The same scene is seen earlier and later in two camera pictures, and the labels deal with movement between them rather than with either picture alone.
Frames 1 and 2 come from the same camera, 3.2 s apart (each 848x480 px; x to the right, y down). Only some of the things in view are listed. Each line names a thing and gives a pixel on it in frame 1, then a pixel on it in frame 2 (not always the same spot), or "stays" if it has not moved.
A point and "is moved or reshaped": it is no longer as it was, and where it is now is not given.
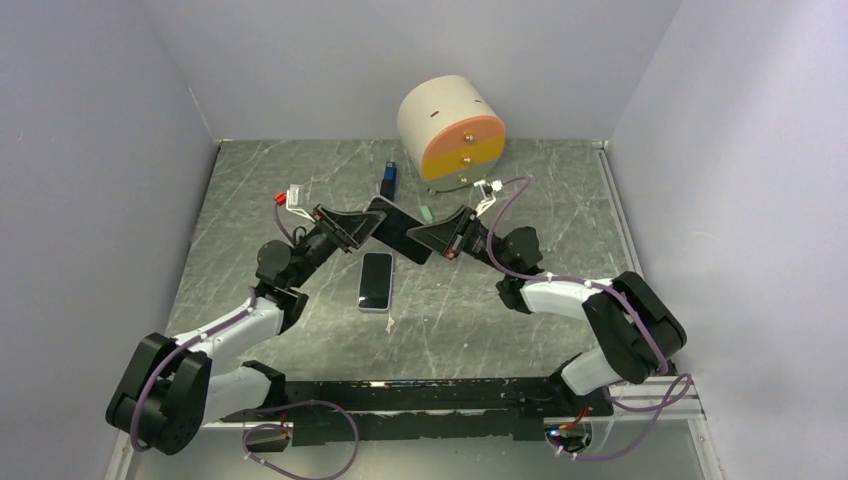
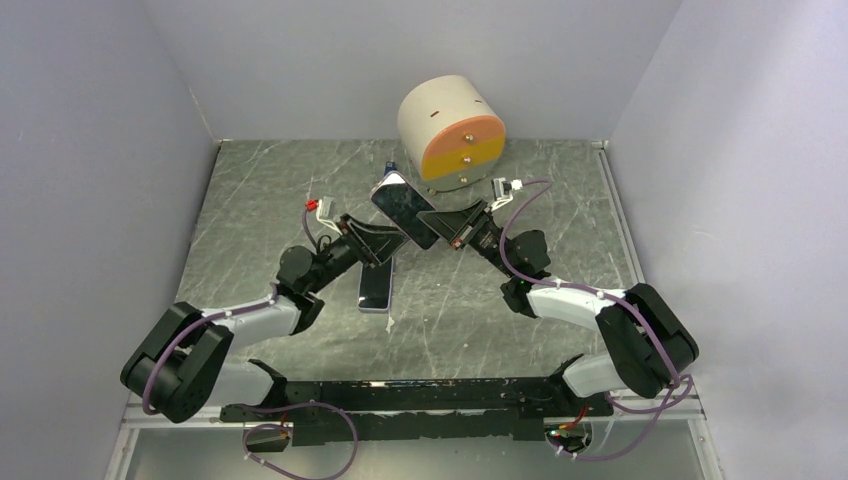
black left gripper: [356, 226] -> [371, 244]
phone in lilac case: [375, 282] stays
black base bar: [342, 413] stays
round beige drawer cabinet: [453, 131] stays
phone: [395, 227] is moved or reshaped
